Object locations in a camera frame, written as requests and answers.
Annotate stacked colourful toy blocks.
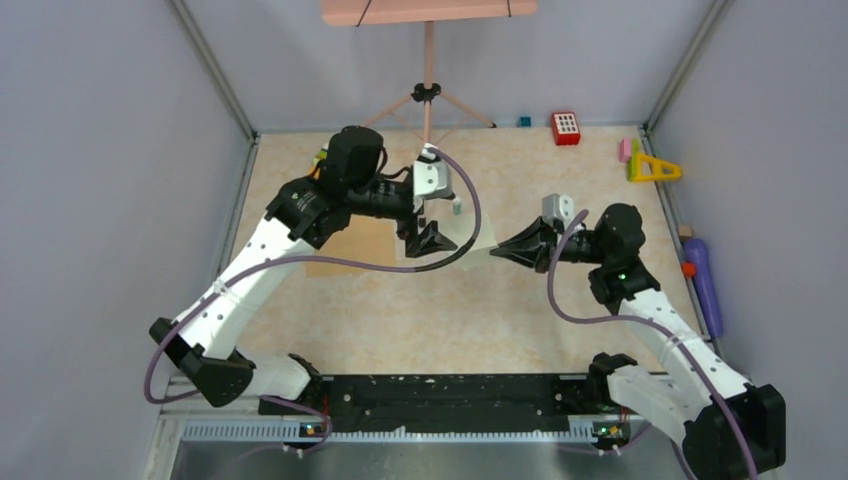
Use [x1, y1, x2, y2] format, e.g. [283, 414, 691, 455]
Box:
[309, 148, 328, 179]

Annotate brown kraft envelope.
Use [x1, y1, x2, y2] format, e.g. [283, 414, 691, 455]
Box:
[316, 216, 397, 266]

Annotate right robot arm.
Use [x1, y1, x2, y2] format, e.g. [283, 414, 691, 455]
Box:
[491, 203, 787, 479]

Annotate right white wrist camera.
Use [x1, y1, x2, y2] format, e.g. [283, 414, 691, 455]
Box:
[541, 194, 574, 231]

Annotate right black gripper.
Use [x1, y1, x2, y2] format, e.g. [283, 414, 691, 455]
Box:
[491, 215, 610, 274]

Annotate white toothed cable duct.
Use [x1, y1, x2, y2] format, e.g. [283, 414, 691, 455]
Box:
[181, 420, 597, 444]

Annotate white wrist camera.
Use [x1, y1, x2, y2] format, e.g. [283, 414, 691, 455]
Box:
[541, 194, 574, 231]
[412, 143, 455, 201]

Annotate pink toy block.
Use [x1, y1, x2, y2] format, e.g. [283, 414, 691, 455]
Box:
[618, 137, 633, 163]

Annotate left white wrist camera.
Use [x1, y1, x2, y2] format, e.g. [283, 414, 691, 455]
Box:
[412, 143, 455, 201]

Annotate red window toy block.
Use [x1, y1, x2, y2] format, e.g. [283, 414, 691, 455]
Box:
[550, 111, 582, 146]

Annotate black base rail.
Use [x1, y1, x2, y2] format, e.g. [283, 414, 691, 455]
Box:
[298, 374, 634, 442]

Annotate green toy block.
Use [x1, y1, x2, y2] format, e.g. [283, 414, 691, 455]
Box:
[630, 138, 641, 158]

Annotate purple toy bottle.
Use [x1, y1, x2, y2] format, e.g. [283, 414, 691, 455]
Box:
[681, 238, 724, 337]

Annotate pink tripod stand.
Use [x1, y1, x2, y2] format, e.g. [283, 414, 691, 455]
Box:
[363, 20, 498, 144]

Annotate small wooden block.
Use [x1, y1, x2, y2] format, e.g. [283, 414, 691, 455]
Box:
[678, 225, 694, 242]

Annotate beige lined letter paper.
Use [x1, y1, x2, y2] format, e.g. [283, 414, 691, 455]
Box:
[439, 212, 497, 271]

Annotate pink board on tripod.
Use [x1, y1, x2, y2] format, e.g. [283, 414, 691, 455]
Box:
[319, 0, 538, 27]

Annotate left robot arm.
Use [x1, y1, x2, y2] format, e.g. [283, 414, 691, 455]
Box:
[149, 125, 467, 408]

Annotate yellow triangle toy block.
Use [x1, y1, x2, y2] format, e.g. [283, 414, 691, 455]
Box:
[627, 152, 683, 183]

